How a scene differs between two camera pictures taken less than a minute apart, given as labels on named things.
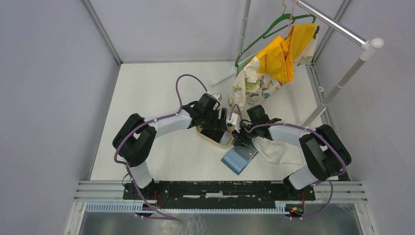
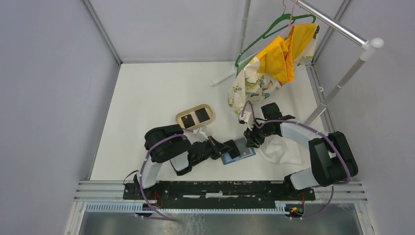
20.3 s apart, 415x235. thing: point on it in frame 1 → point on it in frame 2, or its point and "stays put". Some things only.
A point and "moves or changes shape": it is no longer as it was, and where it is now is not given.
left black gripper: (218, 124) → (217, 146)
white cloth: (278, 152) stays put
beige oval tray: (198, 128) moves or changes shape
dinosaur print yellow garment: (257, 78) stays put
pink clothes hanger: (289, 24) stays put
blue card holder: (239, 157) moves or changes shape
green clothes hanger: (271, 31) stays put
